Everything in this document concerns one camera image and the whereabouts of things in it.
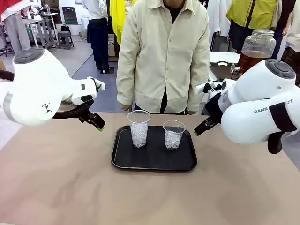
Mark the short clear iced cup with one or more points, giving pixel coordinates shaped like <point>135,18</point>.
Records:
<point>173,140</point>

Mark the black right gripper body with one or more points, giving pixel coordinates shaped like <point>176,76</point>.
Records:
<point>215,107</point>

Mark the tall clear iced cup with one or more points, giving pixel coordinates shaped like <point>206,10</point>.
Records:
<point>138,136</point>

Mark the glass tea dispenser jar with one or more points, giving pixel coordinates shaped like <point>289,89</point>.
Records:
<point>257,44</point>

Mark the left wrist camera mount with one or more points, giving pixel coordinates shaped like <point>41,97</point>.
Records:
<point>99,85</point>

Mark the mannequin with yellow scarf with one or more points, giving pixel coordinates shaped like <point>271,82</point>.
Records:
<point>117,18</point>

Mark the black bag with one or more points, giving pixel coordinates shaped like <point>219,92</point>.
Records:
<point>65,28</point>

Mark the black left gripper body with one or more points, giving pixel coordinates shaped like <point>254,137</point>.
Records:
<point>86,117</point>

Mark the person's right hand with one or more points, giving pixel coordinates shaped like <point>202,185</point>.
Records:
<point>126,107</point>

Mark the mannequin in navy skirt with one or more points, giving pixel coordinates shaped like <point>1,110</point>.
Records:
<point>98,37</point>

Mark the person in cream top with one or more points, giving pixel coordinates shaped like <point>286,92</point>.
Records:
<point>294,23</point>

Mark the clear water bottle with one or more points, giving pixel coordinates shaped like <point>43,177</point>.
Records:
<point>48,9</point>

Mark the person in cream shirt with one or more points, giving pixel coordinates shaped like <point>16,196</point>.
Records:
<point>161,58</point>

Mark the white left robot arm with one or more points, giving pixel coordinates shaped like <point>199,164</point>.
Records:
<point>35,89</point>

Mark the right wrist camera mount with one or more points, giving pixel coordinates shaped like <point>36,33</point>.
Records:
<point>201,87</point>

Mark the dark framed board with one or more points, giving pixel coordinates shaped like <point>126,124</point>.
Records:
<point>70,16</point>

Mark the white workshop desk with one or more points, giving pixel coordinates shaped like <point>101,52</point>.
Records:
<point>35,21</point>

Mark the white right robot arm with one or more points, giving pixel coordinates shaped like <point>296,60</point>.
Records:
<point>253,89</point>

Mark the grey plastic stool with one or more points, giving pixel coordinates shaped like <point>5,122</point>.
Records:
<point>65,35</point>

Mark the brown cardboard box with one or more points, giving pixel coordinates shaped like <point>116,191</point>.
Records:
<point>112,49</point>

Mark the white side table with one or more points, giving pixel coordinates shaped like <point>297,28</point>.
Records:
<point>222,56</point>

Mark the person's left hand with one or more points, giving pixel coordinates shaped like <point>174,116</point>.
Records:
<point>191,112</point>

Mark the black plastic serving tray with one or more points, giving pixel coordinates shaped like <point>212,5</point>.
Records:
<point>154,157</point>

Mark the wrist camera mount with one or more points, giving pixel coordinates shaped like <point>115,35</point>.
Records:
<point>201,87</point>
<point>99,85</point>

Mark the person in grey trousers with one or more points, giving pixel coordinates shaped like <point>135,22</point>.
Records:
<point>16,32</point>

